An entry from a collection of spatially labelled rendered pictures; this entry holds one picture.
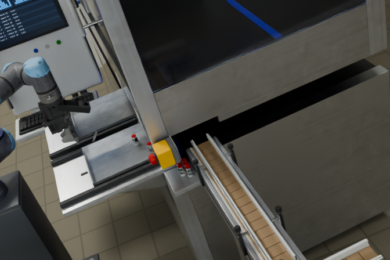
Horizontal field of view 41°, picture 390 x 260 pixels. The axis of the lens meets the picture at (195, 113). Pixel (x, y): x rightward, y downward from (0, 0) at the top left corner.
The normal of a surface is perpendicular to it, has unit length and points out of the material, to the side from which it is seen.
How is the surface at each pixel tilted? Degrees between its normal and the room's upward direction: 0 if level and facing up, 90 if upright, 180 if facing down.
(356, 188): 90
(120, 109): 0
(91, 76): 90
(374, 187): 90
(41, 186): 0
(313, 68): 90
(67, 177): 0
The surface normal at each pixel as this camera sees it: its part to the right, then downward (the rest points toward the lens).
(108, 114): -0.25, -0.79
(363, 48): 0.34, 0.47
